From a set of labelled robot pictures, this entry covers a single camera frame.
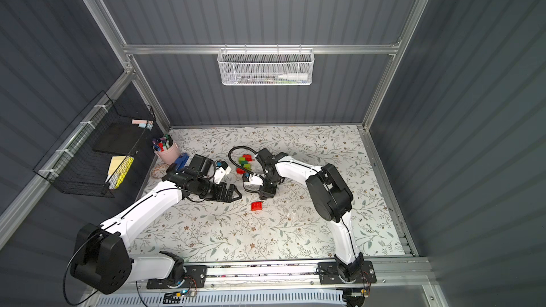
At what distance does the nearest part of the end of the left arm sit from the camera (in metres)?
0.71

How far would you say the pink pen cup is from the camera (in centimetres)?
98

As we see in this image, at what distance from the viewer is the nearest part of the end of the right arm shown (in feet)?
2.71

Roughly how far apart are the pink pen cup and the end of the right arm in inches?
19.0

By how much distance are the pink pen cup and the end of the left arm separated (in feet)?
1.30
